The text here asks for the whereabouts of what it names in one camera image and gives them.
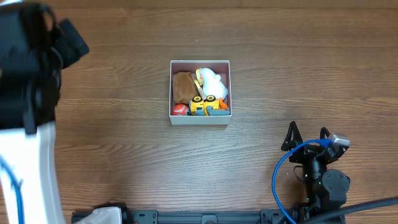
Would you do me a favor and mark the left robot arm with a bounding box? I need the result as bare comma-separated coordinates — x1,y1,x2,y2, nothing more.
1,1,90,223

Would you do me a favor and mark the left blue cable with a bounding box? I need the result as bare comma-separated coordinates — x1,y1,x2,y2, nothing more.
0,155,25,224

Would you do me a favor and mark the yellow toy crane truck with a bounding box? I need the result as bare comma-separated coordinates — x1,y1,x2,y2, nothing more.
189,95,231,116

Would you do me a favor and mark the red toy ball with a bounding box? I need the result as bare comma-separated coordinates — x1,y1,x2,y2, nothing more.
172,104,190,116

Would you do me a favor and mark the blue cable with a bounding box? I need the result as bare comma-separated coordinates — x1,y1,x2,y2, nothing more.
0,155,25,224
272,139,333,224

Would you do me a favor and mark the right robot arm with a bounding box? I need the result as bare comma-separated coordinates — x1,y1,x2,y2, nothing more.
288,127,350,223

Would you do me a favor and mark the brown plush toy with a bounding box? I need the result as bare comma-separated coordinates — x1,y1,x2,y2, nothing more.
172,72,198,105

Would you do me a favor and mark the right blue cable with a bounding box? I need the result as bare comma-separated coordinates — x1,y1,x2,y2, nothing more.
272,139,333,224

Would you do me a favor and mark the thick black cable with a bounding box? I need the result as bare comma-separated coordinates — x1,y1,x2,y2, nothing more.
303,196,398,224

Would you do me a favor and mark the white box with pink interior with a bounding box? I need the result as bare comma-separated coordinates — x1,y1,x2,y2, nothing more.
169,60,233,125

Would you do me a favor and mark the yellow wooden rattle drum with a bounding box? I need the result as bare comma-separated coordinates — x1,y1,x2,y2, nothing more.
194,80,207,100

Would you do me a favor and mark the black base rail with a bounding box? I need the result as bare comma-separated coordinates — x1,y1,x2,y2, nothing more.
71,209,346,224

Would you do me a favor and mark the white plush duck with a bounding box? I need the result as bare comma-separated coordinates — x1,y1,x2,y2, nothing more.
196,68,228,110

